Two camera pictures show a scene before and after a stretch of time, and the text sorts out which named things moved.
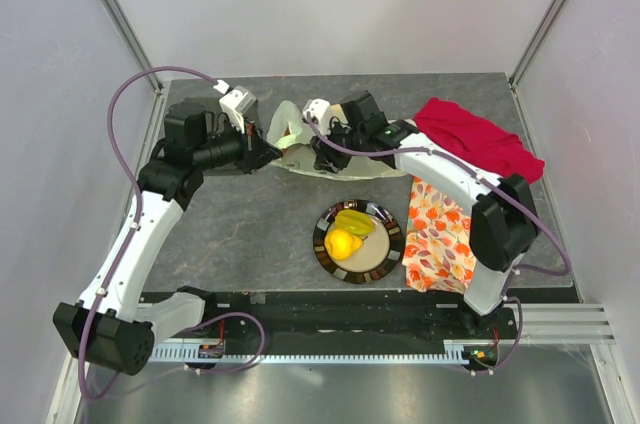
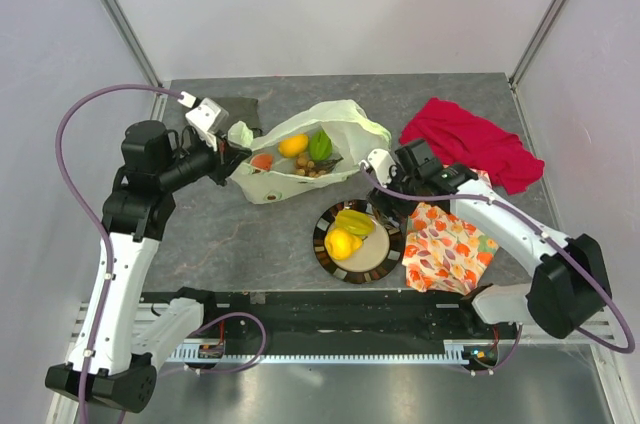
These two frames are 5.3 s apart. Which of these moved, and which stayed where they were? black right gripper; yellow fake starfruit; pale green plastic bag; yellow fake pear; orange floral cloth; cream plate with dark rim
Moved: black right gripper; pale green plastic bag
Stayed: orange floral cloth; yellow fake starfruit; yellow fake pear; cream plate with dark rim
